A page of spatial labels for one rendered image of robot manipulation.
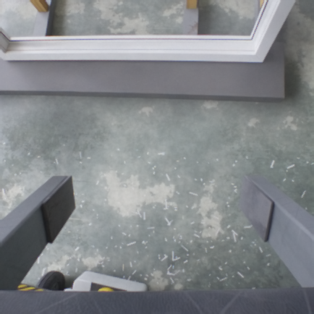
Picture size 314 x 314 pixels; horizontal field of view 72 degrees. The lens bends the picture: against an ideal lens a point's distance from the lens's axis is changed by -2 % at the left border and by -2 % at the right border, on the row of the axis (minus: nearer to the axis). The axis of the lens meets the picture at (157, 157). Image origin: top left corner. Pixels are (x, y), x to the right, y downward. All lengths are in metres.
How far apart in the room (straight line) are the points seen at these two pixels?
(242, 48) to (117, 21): 0.60
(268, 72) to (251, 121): 0.21
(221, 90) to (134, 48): 0.39
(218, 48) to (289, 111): 0.39
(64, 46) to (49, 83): 0.17
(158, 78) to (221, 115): 0.31
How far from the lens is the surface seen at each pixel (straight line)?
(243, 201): 0.17
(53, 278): 1.00
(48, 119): 1.14
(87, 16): 1.31
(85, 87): 1.04
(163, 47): 0.99
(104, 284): 0.91
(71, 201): 0.17
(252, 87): 1.00
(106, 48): 1.04
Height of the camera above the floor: 0.92
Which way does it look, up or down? 81 degrees down
